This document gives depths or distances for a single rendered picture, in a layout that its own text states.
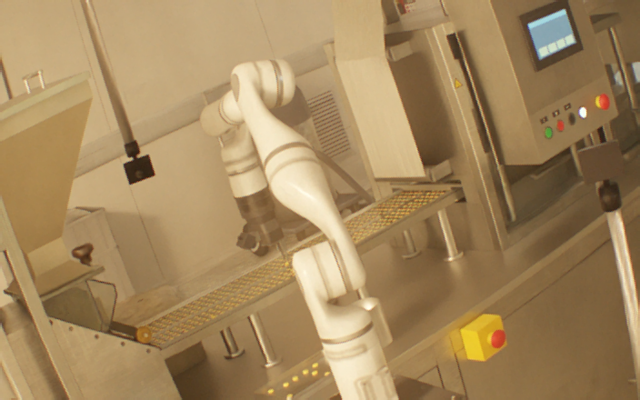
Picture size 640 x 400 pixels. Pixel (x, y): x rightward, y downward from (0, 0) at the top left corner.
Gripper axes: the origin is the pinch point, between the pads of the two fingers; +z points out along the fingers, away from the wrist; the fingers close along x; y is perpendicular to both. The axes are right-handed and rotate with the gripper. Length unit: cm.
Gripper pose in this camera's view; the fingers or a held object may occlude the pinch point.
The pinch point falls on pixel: (287, 263)
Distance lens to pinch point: 250.8
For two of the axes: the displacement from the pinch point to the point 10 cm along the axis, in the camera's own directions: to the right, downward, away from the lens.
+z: 3.2, 9.2, 2.1
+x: 5.6, 0.0, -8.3
